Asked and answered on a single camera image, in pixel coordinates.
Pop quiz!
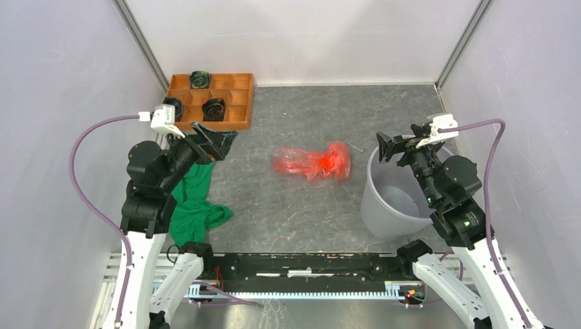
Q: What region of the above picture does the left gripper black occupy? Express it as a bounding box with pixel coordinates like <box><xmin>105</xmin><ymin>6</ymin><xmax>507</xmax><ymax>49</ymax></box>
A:
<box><xmin>160</xmin><ymin>119</ymin><xmax>238</xmax><ymax>190</ymax></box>

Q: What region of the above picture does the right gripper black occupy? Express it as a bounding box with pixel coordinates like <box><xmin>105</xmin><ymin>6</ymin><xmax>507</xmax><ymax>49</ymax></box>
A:
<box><xmin>375</xmin><ymin>123</ymin><xmax>443</xmax><ymax>204</ymax></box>

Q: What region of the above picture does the red plastic trash bag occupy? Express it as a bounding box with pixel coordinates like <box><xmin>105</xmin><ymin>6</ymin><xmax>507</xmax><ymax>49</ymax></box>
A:
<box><xmin>271</xmin><ymin>141</ymin><xmax>351</xmax><ymax>183</ymax></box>

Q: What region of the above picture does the grey plastic trash bin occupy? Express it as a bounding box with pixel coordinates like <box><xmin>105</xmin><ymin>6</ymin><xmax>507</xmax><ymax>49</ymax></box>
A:
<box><xmin>360</xmin><ymin>147</ymin><xmax>432</xmax><ymax>241</ymax></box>

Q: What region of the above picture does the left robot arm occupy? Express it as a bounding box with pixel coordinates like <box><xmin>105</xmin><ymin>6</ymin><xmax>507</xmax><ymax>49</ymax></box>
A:
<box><xmin>101</xmin><ymin>123</ymin><xmax>238</xmax><ymax>328</ymax></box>

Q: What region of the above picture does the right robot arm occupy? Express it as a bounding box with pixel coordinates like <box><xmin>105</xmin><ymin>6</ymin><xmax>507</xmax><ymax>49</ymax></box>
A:
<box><xmin>376</xmin><ymin>132</ymin><xmax>545</xmax><ymax>328</ymax></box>

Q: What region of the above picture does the black rolled item middle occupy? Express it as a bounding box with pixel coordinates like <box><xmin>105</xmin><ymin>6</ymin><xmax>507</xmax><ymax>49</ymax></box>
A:
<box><xmin>201</xmin><ymin>98</ymin><xmax>226</xmax><ymax>122</ymax></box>

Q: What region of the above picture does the black rolled item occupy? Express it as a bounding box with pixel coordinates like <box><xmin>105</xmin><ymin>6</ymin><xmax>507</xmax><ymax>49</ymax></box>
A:
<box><xmin>201</xmin><ymin>98</ymin><xmax>226</xmax><ymax>122</ymax></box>
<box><xmin>189</xmin><ymin>71</ymin><xmax>212</xmax><ymax>89</ymax></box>
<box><xmin>162</xmin><ymin>97</ymin><xmax>184</xmax><ymax>122</ymax></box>

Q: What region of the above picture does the black rolled item left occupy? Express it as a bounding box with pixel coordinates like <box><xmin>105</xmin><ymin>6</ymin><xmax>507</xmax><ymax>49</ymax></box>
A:
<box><xmin>162</xmin><ymin>97</ymin><xmax>184</xmax><ymax>122</ymax></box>

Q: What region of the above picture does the orange wooden compartment tray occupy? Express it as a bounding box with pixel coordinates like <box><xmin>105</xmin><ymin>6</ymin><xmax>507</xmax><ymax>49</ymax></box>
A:
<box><xmin>166</xmin><ymin>73</ymin><xmax>255</xmax><ymax>132</ymax></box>

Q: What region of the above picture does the black rolled item top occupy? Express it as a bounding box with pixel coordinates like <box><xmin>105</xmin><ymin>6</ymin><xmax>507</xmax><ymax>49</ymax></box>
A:
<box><xmin>189</xmin><ymin>71</ymin><xmax>212</xmax><ymax>89</ymax></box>

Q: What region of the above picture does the green cloth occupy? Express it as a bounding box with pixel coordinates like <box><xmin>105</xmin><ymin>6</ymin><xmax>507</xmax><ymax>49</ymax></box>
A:
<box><xmin>169</xmin><ymin>163</ymin><xmax>234</xmax><ymax>247</ymax></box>

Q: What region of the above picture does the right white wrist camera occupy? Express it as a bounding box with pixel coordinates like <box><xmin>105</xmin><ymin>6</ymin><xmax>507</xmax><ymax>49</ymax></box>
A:
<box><xmin>416</xmin><ymin>114</ymin><xmax>458</xmax><ymax>149</ymax></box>

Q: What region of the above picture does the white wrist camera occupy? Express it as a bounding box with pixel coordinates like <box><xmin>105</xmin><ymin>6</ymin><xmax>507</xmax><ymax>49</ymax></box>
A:
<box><xmin>416</xmin><ymin>114</ymin><xmax>458</xmax><ymax>149</ymax></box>
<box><xmin>138</xmin><ymin>104</ymin><xmax>185</xmax><ymax>138</ymax></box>

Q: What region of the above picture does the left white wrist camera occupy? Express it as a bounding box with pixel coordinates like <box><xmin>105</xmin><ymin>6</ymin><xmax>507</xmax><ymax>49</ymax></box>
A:
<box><xmin>138</xmin><ymin>104</ymin><xmax>185</xmax><ymax>138</ymax></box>

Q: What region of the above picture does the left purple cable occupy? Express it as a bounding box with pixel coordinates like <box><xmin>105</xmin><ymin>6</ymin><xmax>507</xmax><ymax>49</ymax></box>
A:
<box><xmin>69</xmin><ymin>114</ymin><xmax>142</xmax><ymax>326</ymax></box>

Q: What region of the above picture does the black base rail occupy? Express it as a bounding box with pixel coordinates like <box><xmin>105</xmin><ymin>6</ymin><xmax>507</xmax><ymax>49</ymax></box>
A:
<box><xmin>199</xmin><ymin>253</ymin><xmax>419</xmax><ymax>293</ymax></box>

